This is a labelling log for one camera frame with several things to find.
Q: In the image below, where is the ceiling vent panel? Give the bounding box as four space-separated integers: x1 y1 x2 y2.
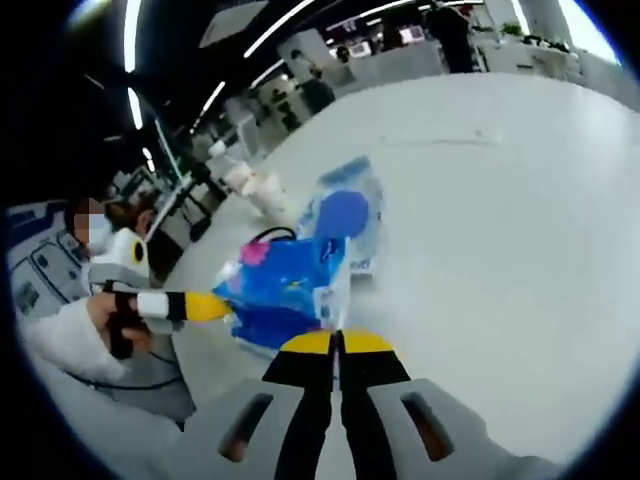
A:
198 1 290 50

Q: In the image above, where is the white table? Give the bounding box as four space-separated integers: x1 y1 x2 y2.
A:
149 71 640 480

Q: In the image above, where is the clear plastic water bottle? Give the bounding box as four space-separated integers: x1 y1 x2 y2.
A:
206 141 266 199

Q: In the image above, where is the blue tissue pack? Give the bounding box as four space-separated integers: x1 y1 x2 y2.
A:
211 236 352 359

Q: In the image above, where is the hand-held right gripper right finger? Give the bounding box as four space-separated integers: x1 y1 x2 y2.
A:
337 328 501 480

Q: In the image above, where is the white paper cup green print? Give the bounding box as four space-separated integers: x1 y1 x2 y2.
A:
249 171 291 219

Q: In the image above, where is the person's printed white shirt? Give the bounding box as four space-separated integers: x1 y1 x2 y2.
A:
29 359 202 480

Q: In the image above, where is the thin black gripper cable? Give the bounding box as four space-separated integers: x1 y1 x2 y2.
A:
88 348 182 392

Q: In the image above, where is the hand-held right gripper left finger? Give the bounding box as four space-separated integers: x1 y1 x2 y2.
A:
182 330 334 480

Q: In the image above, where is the person's left hand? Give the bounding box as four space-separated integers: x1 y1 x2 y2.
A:
89 292 152 354

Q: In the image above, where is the clear bag with blue contents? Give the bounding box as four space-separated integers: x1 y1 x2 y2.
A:
298 156 390 332

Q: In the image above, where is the white blue printed board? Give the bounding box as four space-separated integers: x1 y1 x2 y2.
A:
6 201 93 317

